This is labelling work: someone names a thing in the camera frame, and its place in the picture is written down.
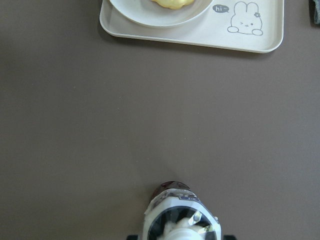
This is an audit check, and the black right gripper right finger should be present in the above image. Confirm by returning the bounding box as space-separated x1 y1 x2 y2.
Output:
222 235 237 240

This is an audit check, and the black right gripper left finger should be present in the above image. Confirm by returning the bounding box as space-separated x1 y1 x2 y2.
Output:
126 234 142 240

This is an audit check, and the tea bottle front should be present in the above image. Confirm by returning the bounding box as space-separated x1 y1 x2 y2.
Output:
142 181 222 240

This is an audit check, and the beige rabbit tray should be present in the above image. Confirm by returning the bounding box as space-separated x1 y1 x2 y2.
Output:
99 0 285 54

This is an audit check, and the white round plate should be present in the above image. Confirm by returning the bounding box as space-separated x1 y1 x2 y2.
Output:
110 0 213 28

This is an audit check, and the glazed donut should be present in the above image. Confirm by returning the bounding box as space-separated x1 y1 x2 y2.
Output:
151 0 194 10

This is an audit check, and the grey folded cloth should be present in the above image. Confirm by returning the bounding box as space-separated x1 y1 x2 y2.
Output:
308 0 320 26

